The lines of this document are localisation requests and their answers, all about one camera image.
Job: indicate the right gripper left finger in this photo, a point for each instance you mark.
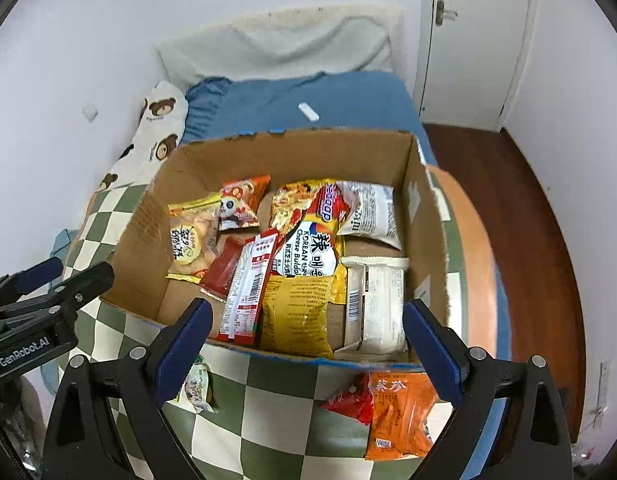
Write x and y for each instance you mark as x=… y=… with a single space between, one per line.
x=150 y=376

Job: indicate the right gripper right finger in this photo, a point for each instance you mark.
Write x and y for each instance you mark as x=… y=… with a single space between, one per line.
x=467 y=439

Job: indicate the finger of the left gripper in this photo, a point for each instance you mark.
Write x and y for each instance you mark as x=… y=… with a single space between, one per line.
x=81 y=288
x=33 y=278

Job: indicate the orange snack bag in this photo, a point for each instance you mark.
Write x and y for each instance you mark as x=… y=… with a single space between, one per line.
x=401 y=404

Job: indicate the white green snack pouch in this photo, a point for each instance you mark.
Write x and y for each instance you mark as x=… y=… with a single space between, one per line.
x=196 y=391

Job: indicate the red white stick packet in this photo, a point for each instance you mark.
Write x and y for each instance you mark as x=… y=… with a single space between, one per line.
x=244 y=301

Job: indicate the white wrapped bread packet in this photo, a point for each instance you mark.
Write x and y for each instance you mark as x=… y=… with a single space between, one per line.
x=374 y=310

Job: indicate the dark red snack packet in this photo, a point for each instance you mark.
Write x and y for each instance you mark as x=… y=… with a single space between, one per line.
x=217 y=280

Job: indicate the red small snack packet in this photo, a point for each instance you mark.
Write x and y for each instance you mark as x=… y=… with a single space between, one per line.
x=354 y=401

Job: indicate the yellow clear snack packet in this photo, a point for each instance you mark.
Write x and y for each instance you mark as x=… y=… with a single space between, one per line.
x=193 y=234

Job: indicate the orange panda snack packet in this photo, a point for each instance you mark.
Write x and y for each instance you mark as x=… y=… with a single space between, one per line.
x=239 y=202

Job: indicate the yellow Sedaap noodle packet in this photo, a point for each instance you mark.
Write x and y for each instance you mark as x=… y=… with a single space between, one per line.
x=307 y=272

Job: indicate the bear print pillow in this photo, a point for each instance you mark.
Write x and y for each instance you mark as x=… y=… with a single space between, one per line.
x=159 y=131

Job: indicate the white noodle packet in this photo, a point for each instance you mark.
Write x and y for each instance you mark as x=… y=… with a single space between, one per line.
x=371 y=212

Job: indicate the brown cardboard box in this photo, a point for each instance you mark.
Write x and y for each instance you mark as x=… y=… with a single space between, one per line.
x=143 y=255

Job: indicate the blue bed sheet mattress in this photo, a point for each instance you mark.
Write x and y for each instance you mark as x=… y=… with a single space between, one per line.
x=219 y=107

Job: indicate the white remote control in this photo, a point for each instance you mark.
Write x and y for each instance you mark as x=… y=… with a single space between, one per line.
x=308 y=112

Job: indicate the white door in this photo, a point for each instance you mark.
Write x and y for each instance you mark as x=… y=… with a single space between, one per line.
x=471 y=56

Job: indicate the wall power outlet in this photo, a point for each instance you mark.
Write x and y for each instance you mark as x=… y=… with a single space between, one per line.
x=601 y=404

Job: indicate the white wall switch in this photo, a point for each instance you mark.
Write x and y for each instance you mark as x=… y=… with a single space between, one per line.
x=90 y=112

